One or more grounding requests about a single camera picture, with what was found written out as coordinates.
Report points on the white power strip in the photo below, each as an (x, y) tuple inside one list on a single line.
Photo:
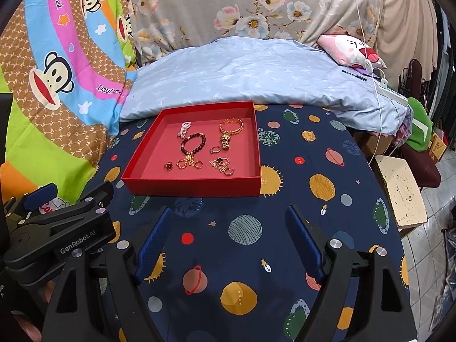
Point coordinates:
[(392, 94)]

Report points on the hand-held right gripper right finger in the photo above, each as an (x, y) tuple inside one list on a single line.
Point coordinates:
[(306, 244)]

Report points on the light blue pillow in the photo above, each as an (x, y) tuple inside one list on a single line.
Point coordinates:
[(249, 71)]

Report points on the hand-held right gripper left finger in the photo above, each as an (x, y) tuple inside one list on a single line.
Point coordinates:
[(153, 247)]

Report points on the grey floral cloth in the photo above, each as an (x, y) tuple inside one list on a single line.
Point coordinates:
[(213, 7)]

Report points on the red shallow box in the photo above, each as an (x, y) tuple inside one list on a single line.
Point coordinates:
[(192, 187)]

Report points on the black pen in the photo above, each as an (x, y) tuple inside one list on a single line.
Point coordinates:
[(354, 73)]

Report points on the pink white plush pillow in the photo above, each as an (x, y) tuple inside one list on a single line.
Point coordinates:
[(345, 48)]

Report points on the beige curtain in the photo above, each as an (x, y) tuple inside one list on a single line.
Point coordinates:
[(406, 17)]

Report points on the colourful cartoon monkey blanket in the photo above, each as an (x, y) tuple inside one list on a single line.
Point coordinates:
[(53, 42)]

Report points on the green cloth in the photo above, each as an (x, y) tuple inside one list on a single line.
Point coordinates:
[(418, 124)]

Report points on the gold wristwatch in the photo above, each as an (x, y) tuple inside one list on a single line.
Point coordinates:
[(225, 141)]

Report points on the navy planet print blanket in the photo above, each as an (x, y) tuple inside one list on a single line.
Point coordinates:
[(249, 217)]

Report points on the cardboard box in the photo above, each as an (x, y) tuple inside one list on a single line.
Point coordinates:
[(437, 146)]

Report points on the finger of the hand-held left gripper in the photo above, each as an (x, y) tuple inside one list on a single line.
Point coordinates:
[(96, 197), (39, 196)]

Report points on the beige speckled block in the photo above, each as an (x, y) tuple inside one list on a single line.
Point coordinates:
[(400, 188)]

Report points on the gold hoop earring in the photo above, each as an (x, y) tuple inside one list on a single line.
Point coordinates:
[(232, 170), (226, 172)]

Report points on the dark red chair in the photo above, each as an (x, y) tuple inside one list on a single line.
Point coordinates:
[(424, 171)]

